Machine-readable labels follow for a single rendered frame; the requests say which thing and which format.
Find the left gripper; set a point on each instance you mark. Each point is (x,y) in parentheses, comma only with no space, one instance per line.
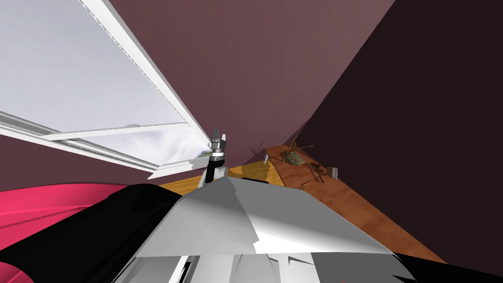
(217,146)

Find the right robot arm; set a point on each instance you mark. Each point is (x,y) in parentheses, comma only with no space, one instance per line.
(452,273)

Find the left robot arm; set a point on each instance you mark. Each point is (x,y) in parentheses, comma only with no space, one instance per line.
(98,236)

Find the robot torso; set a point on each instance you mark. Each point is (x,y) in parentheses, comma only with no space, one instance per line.
(251,220)

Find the brown wooden table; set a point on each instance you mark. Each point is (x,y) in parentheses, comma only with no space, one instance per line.
(353,204)

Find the white framed window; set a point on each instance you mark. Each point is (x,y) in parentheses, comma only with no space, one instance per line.
(78,78)

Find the red rounded furniture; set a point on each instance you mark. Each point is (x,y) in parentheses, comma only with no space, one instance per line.
(47,204)

